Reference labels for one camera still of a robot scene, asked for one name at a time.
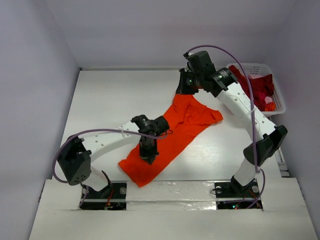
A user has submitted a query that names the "orange t shirt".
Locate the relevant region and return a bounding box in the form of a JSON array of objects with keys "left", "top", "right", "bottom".
[{"left": 118, "top": 94, "right": 223, "bottom": 188}]

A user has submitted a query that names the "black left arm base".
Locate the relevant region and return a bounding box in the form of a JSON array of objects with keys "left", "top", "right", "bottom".
[{"left": 79, "top": 181, "right": 127, "bottom": 211}]

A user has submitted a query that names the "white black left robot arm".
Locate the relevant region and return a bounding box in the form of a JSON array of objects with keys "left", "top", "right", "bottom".
[{"left": 53, "top": 115, "right": 170, "bottom": 199}]

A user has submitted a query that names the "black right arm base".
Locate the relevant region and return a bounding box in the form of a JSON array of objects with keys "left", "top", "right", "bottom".
[{"left": 210, "top": 180, "right": 263, "bottom": 210}]

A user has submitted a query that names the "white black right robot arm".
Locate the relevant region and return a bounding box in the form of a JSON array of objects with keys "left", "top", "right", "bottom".
[{"left": 176, "top": 50, "right": 288, "bottom": 196}]

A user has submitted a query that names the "white plastic laundry basket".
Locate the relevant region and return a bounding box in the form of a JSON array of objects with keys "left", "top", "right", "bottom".
[{"left": 226, "top": 63, "right": 286, "bottom": 117}]

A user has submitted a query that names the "dark red t shirt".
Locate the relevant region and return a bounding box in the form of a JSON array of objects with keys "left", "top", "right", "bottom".
[{"left": 228, "top": 65, "right": 275, "bottom": 112}]

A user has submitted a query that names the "pink garment in basket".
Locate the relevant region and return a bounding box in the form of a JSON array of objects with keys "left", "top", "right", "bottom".
[{"left": 264, "top": 96, "right": 273, "bottom": 104}]

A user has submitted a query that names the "orange garment in basket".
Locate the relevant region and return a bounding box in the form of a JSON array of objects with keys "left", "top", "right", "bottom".
[{"left": 264, "top": 102, "right": 277, "bottom": 112}]

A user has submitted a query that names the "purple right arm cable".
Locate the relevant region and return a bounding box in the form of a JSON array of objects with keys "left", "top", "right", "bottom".
[{"left": 187, "top": 44, "right": 266, "bottom": 210}]

